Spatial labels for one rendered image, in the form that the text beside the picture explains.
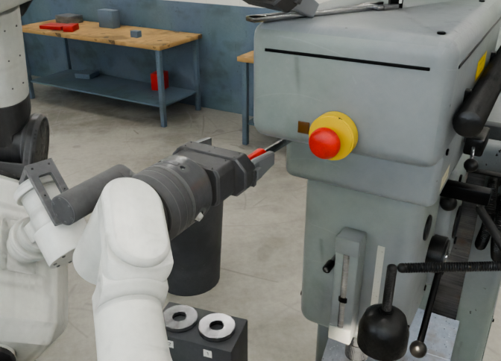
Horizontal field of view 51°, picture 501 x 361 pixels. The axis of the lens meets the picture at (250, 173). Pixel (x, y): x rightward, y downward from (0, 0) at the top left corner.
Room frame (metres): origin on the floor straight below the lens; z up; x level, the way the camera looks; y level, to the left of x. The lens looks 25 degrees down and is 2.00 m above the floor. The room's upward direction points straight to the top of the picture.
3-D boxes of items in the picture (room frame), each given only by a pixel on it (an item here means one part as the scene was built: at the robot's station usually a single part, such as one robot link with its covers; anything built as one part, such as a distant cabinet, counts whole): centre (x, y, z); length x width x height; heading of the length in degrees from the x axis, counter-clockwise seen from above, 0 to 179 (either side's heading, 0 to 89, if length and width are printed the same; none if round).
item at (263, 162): (0.66, -0.02, 1.70); 0.06 x 0.02 x 0.03; 150
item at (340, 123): (0.63, -0.10, 1.76); 0.06 x 0.02 x 0.06; 61
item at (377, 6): (0.75, -0.10, 1.89); 0.24 x 0.04 x 0.01; 122
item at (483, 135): (0.82, -0.37, 1.66); 0.12 x 0.04 x 0.04; 151
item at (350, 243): (0.73, -0.16, 1.44); 0.04 x 0.04 x 0.21; 61
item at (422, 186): (0.86, -0.24, 1.68); 0.34 x 0.24 x 0.10; 151
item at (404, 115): (0.84, -0.23, 1.81); 0.47 x 0.26 x 0.16; 151
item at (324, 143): (0.60, -0.09, 1.76); 0.04 x 0.03 x 0.04; 61
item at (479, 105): (0.78, -0.36, 1.79); 0.45 x 0.04 x 0.04; 151
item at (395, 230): (0.83, -0.22, 1.47); 0.21 x 0.19 x 0.32; 61
